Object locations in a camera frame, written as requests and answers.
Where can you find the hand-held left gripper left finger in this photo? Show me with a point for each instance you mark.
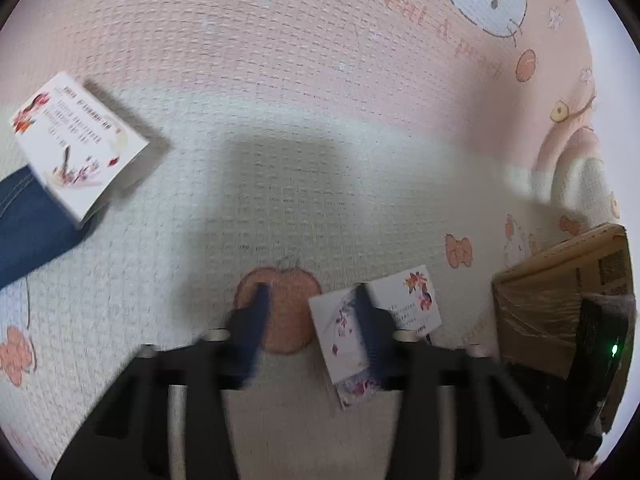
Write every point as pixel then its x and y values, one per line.
pixel 252 330

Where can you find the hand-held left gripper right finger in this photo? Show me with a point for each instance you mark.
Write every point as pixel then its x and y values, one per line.
pixel 370 330

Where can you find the small white floral box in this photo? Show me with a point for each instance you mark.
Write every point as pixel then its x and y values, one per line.
pixel 335 330

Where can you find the brown cardboard box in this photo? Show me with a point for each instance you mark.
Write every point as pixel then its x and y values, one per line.
pixel 540 305

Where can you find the large white floral box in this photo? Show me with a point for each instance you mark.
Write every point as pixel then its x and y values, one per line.
pixel 75 145

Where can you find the pink printed blanket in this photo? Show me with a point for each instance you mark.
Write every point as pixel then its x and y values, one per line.
pixel 300 110

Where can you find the blue denim cloth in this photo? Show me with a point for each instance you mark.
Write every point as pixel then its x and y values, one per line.
pixel 30 230

